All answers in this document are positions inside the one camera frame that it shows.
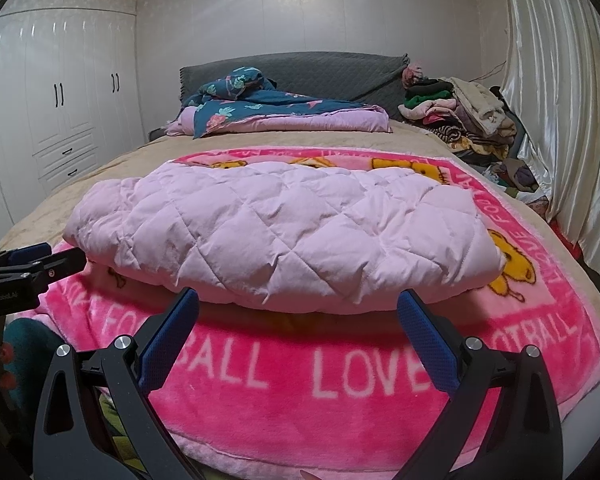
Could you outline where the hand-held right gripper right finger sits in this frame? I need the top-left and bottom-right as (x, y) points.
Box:
(396, 287), (563, 480)

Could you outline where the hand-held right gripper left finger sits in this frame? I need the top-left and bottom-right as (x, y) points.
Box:
(32, 287), (203, 480)

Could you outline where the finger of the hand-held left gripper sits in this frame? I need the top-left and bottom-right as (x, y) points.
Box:
(27, 249), (88, 286)
(2, 242), (53, 266)

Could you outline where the pink quilted jacket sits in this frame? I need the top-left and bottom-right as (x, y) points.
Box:
(62, 161), (506, 316)

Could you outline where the basket of mixed clothes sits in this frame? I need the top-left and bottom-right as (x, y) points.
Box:
(485, 157), (551, 206)

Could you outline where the pile of folded clothes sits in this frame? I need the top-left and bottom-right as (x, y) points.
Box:
(399, 76), (518, 161)

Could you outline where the person's teal fuzzy clothing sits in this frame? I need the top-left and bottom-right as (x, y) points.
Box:
(2, 320), (68, 411)

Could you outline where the beige bed cover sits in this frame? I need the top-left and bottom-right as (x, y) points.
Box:
(0, 119), (600, 341)

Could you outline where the pink printed blanket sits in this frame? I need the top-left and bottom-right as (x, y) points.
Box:
(17, 146), (600, 480)

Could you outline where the white wardrobe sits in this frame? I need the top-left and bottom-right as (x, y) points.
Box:
(0, 0), (141, 251)

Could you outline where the red plastic bag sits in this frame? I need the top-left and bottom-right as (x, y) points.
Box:
(550, 217), (588, 261)

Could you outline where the dark blue floral quilt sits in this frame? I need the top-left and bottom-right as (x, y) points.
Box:
(165, 66), (393, 140)

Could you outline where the grey quilted headboard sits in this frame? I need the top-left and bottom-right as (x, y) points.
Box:
(179, 51), (411, 111)

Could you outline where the white satin curtain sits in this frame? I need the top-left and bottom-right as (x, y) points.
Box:
(500, 0), (600, 261)

